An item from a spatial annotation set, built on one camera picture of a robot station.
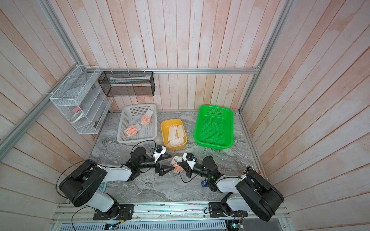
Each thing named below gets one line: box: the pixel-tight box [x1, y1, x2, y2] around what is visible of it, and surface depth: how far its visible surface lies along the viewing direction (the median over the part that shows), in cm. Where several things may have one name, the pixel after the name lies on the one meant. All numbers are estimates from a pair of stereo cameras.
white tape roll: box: [70, 111, 84, 124], surface depth 80 cm
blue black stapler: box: [200, 179, 208, 188], surface depth 82 cm
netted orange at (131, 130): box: [123, 123, 142, 138], surface depth 100 cm
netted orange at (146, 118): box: [140, 109, 154, 126], surface depth 110 cm
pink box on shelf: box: [71, 106, 81, 115], surface depth 83 cm
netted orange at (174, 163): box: [170, 155, 184, 174], surface depth 78 cm
